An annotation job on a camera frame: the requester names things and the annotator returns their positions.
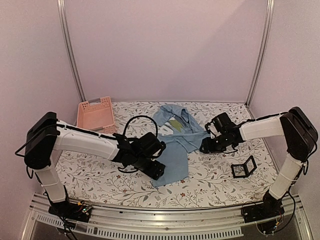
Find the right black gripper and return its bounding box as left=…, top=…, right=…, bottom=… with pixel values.
left=201, top=132, right=230, bottom=154

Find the light blue printed t-shirt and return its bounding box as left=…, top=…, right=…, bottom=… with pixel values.
left=152, top=104, right=210, bottom=188

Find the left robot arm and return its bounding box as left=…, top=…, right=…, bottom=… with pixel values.
left=14, top=112, right=166, bottom=217

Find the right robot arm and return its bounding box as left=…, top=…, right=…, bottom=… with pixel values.
left=199, top=106, right=319, bottom=218

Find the silver brooch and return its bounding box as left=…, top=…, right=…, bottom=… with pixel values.
left=233, top=166, right=245, bottom=176

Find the black open jewelry box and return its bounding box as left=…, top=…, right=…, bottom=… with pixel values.
left=230, top=155, right=257, bottom=179

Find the floral patterned table mat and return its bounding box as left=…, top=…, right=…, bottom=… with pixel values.
left=48, top=100, right=286, bottom=209

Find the pink plastic basket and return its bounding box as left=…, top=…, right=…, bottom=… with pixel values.
left=76, top=96, right=117, bottom=134

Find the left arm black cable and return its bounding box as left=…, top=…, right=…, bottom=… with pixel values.
left=113, top=115, right=161, bottom=143

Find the front aluminium rail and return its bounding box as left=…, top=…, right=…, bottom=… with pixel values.
left=21, top=194, right=315, bottom=240

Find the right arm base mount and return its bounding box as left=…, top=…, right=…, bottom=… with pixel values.
left=240, top=199, right=285, bottom=223

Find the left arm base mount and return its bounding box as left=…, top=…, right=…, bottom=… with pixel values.
left=48, top=200, right=92, bottom=223

